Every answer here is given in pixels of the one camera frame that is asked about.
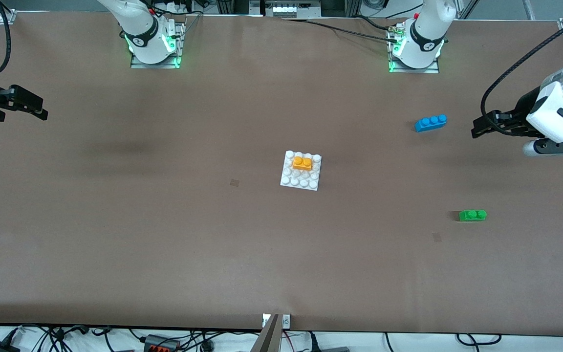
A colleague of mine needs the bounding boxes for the white studded base plate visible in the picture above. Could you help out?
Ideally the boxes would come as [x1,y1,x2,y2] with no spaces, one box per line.
[280,150,322,191]

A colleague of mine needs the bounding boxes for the blue three-stud block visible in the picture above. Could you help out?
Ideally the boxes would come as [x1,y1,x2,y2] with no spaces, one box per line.
[414,114,448,133]

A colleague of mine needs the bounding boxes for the white power strip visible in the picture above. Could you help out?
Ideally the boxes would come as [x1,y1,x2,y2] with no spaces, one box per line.
[263,0,322,19]

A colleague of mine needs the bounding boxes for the black power adapter red buttons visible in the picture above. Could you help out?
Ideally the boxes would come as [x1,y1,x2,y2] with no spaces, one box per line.
[144,334,181,352]

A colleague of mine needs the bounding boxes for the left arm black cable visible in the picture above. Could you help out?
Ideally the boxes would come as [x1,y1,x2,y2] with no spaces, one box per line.
[480,20,563,125]

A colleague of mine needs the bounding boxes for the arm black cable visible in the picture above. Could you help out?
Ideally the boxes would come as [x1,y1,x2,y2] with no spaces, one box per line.
[480,20,563,125]
[0,0,12,78]

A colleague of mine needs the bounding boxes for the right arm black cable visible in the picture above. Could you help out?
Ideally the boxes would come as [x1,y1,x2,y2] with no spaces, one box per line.
[0,0,12,78]

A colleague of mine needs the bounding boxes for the black cable across table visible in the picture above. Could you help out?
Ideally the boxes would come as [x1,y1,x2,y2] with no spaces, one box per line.
[281,17,402,43]

